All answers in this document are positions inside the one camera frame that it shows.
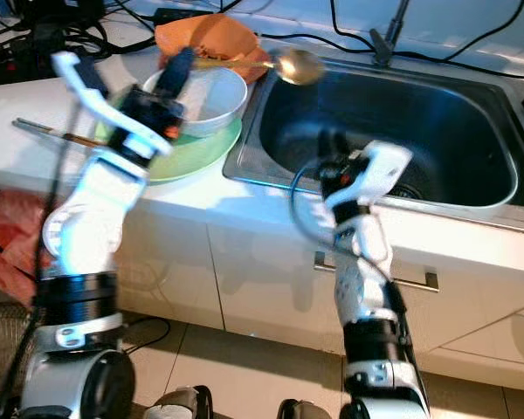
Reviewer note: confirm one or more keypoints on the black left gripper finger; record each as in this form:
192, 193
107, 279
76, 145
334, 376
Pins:
179, 74

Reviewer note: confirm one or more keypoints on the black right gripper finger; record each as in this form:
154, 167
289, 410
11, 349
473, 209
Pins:
332, 146

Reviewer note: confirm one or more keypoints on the white ribbed bowl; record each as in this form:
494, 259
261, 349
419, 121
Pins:
223, 100

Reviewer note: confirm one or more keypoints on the green plate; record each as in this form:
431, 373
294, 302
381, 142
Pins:
201, 159

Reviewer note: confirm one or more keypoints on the brown wooden chopstick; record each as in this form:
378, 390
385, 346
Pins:
48, 128
79, 140

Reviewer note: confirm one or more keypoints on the brass spoon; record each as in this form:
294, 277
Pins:
299, 66

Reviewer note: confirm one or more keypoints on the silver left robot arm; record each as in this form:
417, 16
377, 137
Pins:
87, 218

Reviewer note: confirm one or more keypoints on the orange bowl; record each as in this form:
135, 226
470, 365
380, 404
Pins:
218, 37

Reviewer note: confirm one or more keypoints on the black power adapter brick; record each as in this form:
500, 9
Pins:
175, 14

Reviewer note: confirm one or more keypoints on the orange plate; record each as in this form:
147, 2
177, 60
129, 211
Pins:
251, 68

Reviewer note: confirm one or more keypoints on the steel sink basin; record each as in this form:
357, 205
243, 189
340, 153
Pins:
428, 131

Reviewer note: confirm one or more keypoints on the metal faucet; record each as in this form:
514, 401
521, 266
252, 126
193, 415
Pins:
387, 42

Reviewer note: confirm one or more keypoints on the black power strip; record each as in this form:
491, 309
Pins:
26, 65

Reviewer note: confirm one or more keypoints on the white sink cabinet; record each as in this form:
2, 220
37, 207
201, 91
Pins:
253, 288

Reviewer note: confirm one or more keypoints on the red plastic bag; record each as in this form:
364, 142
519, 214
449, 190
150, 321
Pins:
9, 253

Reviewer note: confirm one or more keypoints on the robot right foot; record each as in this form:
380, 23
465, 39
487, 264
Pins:
306, 410

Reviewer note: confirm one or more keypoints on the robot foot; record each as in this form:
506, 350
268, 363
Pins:
306, 410
183, 403

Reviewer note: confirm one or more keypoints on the metal grille fan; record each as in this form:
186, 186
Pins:
4, 349

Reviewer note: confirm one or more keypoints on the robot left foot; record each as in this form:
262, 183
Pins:
183, 403

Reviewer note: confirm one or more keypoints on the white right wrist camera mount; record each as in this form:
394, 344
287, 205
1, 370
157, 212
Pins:
384, 166

